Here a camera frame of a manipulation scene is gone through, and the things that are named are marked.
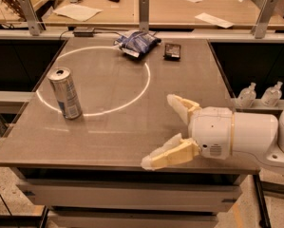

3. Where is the sanitizer bottle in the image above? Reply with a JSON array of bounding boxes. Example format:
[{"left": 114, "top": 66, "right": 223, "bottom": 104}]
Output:
[
  {"left": 261, "top": 81, "right": 283, "bottom": 107},
  {"left": 237, "top": 83, "right": 256, "bottom": 108}
]

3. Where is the black floor cable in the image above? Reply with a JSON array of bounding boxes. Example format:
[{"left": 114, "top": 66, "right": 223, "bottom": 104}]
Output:
[{"left": 0, "top": 180, "right": 14, "bottom": 217}]

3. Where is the right metal bracket post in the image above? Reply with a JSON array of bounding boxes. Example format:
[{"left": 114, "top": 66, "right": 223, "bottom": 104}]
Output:
[{"left": 251, "top": 0, "right": 278, "bottom": 39}]

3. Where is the white paper sheet left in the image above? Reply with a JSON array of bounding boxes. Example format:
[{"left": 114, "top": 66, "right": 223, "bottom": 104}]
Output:
[{"left": 53, "top": 4, "right": 102, "bottom": 22}]

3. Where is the left metal bracket post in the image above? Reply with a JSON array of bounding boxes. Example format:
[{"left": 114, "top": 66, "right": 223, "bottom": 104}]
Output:
[{"left": 18, "top": 0, "right": 43, "bottom": 36}]

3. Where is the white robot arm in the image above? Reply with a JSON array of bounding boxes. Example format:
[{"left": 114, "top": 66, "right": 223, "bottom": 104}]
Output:
[{"left": 141, "top": 94, "right": 284, "bottom": 174}]

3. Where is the middle metal bracket post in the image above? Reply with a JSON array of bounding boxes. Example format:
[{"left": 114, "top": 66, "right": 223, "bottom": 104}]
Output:
[{"left": 139, "top": 0, "right": 149, "bottom": 32}]

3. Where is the right sanitizer bottle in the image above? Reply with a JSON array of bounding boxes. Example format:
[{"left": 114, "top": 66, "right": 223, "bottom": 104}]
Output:
[{"left": 261, "top": 81, "right": 283, "bottom": 107}]

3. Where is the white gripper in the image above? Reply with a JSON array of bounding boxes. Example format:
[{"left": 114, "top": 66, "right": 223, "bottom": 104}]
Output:
[{"left": 141, "top": 94, "right": 233, "bottom": 171}]

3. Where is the silver blue redbull can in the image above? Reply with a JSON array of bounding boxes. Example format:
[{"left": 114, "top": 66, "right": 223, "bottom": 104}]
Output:
[{"left": 47, "top": 67, "right": 82, "bottom": 120}]

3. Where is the white drawer cabinet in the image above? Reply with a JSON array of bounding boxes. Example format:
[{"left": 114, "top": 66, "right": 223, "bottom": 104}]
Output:
[{"left": 18, "top": 169, "right": 245, "bottom": 228}]

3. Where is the black power adapter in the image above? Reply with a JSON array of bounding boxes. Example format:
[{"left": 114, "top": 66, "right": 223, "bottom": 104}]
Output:
[{"left": 73, "top": 28, "right": 94, "bottom": 37}]

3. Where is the blue chip bag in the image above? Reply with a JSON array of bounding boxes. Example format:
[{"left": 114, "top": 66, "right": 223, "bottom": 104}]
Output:
[{"left": 114, "top": 30, "right": 161, "bottom": 59}]

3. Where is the metal bracket post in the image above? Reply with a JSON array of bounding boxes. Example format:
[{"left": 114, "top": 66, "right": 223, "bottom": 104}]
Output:
[
  {"left": 251, "top": 0, "right": 278, "bottom": 39},
  {"left": 139, "top": 0, "right": 149, "bottom": 32},
  {"left": 18, "top": 0, "right": 43, "bottom": 36}
]

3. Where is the left sanitizer bottle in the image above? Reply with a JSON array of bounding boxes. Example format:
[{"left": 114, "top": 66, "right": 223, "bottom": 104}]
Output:
[{"left": 237, "top": 83, "right": 256, "bottom": 108}]

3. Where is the white paper strip right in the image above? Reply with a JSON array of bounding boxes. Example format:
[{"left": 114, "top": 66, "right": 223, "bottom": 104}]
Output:
[{"left": 196, "top": 12, "right": 234, "bottom": 29}]

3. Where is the small black snack packet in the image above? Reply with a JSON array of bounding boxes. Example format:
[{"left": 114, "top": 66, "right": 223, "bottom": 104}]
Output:
[{"left": 163, "top": 44, "right": 181, "bottom": 61}]

